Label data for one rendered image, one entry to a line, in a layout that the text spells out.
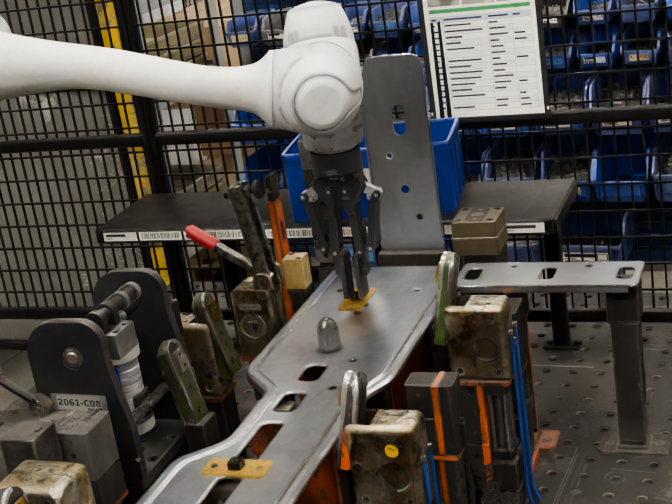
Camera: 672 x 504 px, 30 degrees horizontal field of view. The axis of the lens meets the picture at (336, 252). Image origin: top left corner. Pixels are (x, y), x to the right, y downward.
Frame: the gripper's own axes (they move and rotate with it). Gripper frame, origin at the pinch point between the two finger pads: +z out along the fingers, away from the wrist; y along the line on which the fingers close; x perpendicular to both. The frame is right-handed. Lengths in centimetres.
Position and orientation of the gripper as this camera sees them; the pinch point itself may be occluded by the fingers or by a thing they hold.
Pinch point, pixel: (353, 274)
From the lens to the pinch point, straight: 191.2
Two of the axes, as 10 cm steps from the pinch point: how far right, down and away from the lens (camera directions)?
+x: 3.3, -3.6, 8.7
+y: 9.3, -0.2, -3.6
